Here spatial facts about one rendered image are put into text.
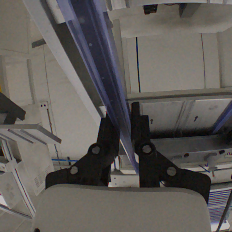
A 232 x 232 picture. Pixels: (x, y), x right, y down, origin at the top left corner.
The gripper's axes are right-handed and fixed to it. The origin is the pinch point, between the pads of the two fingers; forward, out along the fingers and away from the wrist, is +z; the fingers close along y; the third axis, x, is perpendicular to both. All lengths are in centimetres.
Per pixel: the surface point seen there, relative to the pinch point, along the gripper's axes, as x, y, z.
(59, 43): 5.5, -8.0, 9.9
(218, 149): -26.4, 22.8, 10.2
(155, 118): -16.2, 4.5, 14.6
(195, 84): -110, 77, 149
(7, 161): -50, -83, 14
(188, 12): -1, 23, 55
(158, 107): -11.5, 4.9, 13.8
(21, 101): -109, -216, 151
